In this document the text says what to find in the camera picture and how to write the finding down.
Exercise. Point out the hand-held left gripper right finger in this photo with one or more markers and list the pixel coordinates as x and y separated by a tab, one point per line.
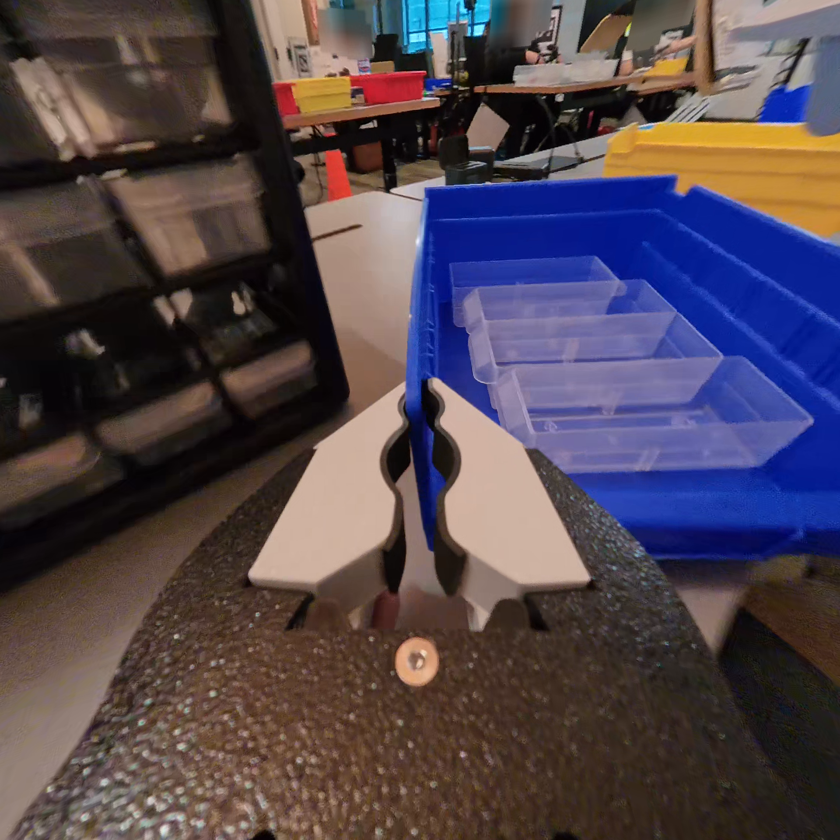
512	525

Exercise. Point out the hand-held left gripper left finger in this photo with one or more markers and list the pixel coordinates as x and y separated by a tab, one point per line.
328	518

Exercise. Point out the large blue plastic bin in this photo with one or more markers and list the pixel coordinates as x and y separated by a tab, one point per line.
656	515

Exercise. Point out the clear plastic drawer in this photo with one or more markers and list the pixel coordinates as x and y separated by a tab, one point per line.
646	302
525	272
692	348
656	443

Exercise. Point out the black small-parts drawer cabinet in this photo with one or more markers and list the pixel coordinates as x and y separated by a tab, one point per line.
292	197

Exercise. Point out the orange traffic cone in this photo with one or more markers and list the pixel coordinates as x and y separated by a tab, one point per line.
338	180

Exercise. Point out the black device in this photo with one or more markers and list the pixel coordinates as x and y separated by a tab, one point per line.
469	164

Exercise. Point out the wooden-edged background table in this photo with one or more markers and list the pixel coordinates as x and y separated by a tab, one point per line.
361	113

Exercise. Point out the small red plastic bin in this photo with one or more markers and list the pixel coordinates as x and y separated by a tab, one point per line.
284	98

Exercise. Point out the small yellow plastic bin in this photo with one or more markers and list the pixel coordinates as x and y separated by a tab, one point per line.
321	95

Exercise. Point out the long background table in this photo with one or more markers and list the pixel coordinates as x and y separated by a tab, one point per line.
590	84

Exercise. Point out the clear plastic containers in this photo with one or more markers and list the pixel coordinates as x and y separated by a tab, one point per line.
564	72

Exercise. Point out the small blue plastic bin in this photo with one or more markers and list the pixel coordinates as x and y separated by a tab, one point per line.
784	105

